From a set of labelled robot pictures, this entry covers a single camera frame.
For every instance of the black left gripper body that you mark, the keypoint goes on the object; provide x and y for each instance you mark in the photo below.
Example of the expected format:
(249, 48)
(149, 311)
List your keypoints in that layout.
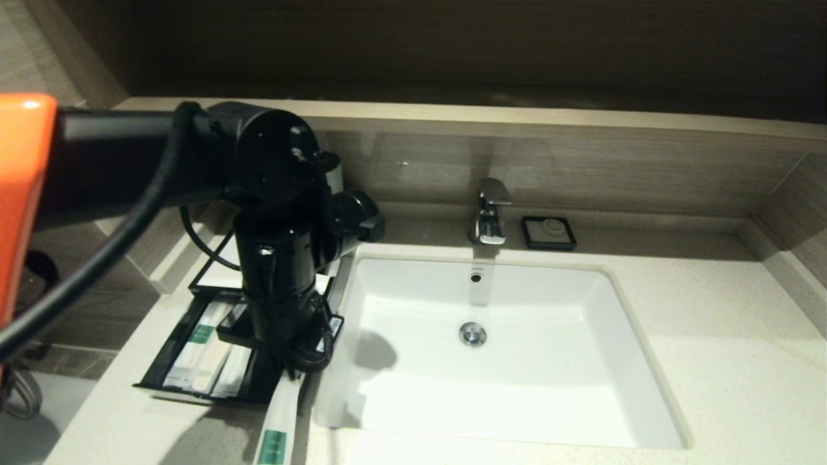
(284, 329)

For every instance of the toothbrush packet dark bristles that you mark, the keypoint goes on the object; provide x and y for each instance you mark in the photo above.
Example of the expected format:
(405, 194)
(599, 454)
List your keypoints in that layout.
(278, 426)

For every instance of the black box drawer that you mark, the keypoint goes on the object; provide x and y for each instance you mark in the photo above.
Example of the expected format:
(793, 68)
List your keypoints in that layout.
(161, 368)

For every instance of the black and orange left arm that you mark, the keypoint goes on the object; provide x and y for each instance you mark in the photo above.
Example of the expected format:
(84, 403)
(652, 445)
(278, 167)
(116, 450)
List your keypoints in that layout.
(129, 161)

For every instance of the green and white sachet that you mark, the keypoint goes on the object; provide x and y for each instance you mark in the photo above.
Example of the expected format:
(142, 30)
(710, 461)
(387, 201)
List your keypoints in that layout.
(194, 349)

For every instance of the white cup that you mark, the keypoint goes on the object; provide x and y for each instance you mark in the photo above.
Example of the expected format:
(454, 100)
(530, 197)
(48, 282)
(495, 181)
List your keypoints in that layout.
(334, 175)

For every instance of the chrome drain plug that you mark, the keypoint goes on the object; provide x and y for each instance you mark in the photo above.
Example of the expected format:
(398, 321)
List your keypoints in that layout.
(472, 334)

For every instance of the chrome faucet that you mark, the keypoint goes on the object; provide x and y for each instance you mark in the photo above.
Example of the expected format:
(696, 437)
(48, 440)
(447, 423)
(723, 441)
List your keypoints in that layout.
(489, 219)

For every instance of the white sink basin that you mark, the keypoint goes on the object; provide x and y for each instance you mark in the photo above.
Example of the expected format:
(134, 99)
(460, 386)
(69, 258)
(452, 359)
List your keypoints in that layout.
(549, 361)

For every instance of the black square soap dish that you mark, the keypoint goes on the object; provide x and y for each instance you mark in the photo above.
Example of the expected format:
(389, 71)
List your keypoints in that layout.
(535, 237)

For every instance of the round white soap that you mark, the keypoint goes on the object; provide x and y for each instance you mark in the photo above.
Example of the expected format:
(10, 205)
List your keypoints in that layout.
(551, 227)

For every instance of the wooden wall shelf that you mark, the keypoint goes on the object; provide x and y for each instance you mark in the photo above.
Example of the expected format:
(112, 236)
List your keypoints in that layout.
(517, 118)

